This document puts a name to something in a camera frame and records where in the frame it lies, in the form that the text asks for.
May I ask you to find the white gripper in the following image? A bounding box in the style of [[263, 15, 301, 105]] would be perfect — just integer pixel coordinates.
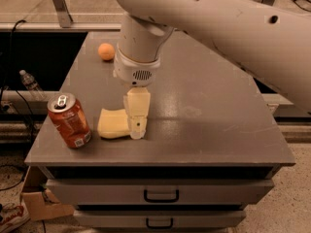
[[114, 46, 160, 140]]

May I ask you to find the grey drawer cabinet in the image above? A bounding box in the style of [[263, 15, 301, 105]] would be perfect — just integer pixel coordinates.
[[26, 33, 294, 233]]

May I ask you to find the orange ball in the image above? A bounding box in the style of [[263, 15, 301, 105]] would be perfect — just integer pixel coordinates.
[[98, 43, 115, 61]]

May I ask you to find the cardboard box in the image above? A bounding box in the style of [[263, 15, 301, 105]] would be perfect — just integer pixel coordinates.
[[21, 167, 74, 221]]

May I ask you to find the red white sneaker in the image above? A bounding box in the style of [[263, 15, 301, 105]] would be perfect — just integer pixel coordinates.
[[0, 203, 30, 233]]

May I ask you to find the clear plastic water bottle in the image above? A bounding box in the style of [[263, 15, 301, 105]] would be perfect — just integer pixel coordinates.
[[19, 70, 46, 101]]

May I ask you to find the yellow sponge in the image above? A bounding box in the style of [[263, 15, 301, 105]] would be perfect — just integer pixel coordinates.
[[97, 109, 129, 139]]

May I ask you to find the left metal bracket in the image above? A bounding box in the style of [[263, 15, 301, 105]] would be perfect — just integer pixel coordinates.
[[52, 0, 73, 28]]

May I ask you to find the red coke can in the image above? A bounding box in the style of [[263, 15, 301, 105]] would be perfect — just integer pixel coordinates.
[[47, 93, 91, 149]]

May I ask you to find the grey drawer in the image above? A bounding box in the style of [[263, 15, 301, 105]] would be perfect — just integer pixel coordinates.
[[47, 179, 274, 206], [74, 211, 246, 230]]

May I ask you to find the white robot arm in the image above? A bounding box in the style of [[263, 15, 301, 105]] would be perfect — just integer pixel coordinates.
[[115, 0, 311, 113]]

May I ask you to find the lower grey drawer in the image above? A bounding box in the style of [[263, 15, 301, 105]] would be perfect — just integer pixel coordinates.
[[74, 211, 246, 230]]

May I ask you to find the upper grey drawer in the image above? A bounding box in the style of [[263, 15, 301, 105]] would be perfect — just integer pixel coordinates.
[[47, 179, 274, 206]]

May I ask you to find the black cable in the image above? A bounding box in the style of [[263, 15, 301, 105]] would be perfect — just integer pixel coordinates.
[[0, 19, 37, 144]]

